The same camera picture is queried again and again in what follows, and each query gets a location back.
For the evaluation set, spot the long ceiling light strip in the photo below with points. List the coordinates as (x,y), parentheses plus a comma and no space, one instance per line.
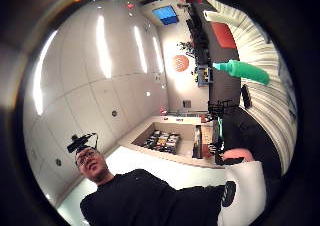
(40,76)
(140,49)
(104,47)
(158,54)

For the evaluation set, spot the blue shelf box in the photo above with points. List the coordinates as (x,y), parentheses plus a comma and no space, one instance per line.
(204,76)

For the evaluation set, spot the black metal stand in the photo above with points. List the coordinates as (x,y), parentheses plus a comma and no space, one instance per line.
(220,107)

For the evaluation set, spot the black-rimmed glasses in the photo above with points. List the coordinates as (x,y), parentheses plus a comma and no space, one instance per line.
(85,156)

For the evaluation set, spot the green plastic bottle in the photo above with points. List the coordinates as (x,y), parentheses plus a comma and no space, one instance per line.
(245,71)

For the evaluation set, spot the blue ceiling screen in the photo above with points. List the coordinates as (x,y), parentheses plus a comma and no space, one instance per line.
(165,14)

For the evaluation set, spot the the person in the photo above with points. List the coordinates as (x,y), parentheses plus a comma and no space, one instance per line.
(140,199)

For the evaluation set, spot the orange round wall sign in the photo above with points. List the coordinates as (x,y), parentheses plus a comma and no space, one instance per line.
(180,63)

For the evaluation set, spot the black head-mounted camera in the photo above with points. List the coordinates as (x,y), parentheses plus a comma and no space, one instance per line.
(79,142)

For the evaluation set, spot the red wall panel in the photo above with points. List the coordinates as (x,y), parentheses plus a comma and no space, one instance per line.
(223,35)

